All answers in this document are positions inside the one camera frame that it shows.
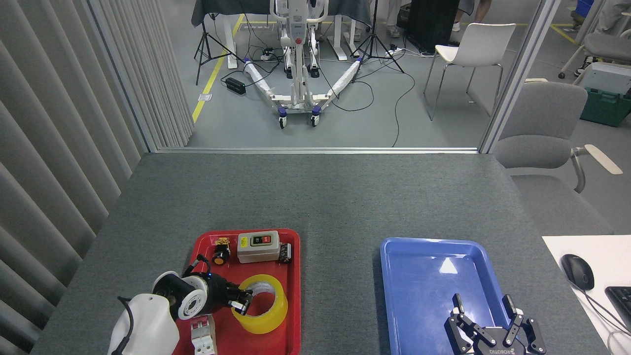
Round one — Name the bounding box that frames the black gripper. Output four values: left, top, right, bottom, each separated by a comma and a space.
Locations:
443, 294, 547, 355
203, 275, 254, 317

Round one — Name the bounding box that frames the yellow tape roll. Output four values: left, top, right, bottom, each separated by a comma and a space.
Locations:
230, 274, 289, 335

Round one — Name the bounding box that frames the black yellow push button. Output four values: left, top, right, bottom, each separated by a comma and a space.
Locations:
211, 238, 232, 266

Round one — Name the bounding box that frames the white circuit breaker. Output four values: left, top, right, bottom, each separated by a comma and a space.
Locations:
190, 316, 218, 355

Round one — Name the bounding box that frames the red plastic tray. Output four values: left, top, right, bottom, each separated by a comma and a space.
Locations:
172, 228, 302, 355

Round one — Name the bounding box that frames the blue plastic tray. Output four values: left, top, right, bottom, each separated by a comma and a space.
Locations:
380, 237, 524, 355

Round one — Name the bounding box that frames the black computer mouse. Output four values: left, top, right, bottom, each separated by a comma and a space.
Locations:
561, 254, 595, 291

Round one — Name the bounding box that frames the black keyboard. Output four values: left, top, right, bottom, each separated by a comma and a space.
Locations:
604, 286, 631, 332

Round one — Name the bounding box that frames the white side desk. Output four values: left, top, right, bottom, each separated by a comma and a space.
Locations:
542, 235, 631, 355

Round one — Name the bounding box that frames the grey office chair with armrest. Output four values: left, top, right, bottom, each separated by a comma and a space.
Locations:
493, 81, 624, 236

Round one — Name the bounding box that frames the white stand on wheels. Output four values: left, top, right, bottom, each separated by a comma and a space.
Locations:
244, 0, 363, 129

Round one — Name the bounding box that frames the green plastic bin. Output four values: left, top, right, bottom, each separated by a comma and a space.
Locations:
580, 88, 631, 128

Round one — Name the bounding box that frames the grey slatted partition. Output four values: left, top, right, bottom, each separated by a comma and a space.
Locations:
0, 0, 195, 355

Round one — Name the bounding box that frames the black tripod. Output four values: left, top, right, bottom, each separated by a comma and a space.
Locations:
351, 0, 405, 83
194, 0, 245, 86

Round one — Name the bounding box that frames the white box lid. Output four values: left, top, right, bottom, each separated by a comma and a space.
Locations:
574, 62, 631, 96

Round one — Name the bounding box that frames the white plastic chair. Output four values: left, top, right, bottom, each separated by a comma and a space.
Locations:
423, 23, 517, 121

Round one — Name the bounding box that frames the grey chair on casters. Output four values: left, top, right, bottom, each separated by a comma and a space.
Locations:
558, 32, 631, 79

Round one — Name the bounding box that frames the person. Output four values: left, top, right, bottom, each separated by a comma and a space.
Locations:
574, 0, 631, 77
452, 0, 493, 33
386, 0, 412, 39

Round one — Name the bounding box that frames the black cabinet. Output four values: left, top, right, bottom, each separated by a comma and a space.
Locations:
404, 0, 460, 55

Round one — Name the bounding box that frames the blue bin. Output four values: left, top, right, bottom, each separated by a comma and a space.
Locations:
572, 0, 595, 21

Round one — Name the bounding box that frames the grey two-button switch box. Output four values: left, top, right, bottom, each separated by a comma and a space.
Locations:
237, 231, 281, 264

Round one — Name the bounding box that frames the black mouse cable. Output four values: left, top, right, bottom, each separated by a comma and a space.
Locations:
574, 282, 631, 341

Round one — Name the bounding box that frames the silver frame rail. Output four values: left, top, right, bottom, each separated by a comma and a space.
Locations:
156, 146, 481, 155

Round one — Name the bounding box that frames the long black floor cable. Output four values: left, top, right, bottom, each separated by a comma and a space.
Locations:
392, 49, 417, 148

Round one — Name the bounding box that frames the silver frame post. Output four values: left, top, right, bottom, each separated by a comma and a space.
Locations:
479, 0, 562, 154

